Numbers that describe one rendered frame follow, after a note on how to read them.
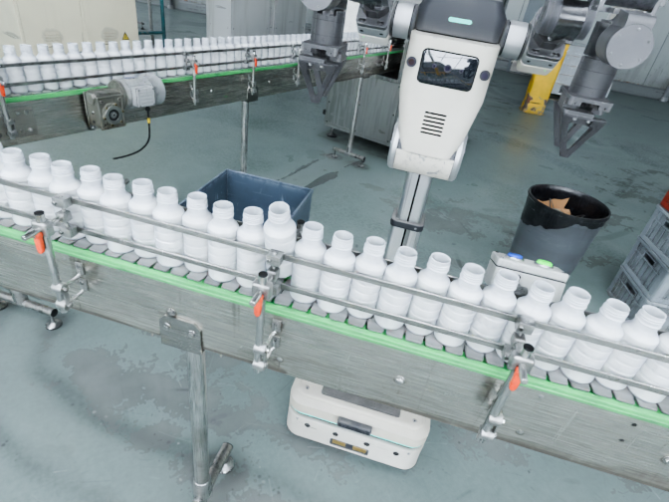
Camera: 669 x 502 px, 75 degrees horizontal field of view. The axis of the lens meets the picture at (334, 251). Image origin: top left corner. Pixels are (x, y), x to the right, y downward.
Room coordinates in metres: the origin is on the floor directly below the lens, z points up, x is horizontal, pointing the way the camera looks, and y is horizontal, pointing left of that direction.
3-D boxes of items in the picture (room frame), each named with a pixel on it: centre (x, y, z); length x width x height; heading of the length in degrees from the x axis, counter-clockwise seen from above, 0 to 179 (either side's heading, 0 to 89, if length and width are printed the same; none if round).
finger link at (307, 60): (0.83, 0.08, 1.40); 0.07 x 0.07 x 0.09; 83
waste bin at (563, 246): (2.39, -1.29, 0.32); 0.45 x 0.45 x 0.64
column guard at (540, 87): (7.89, -2.95, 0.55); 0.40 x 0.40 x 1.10; 80
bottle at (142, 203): (0.76, 0.39, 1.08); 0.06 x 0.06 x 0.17
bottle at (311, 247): (0.70, 0.05, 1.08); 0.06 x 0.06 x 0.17
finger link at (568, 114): (0.76, -0.36, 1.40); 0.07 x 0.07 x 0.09; 79
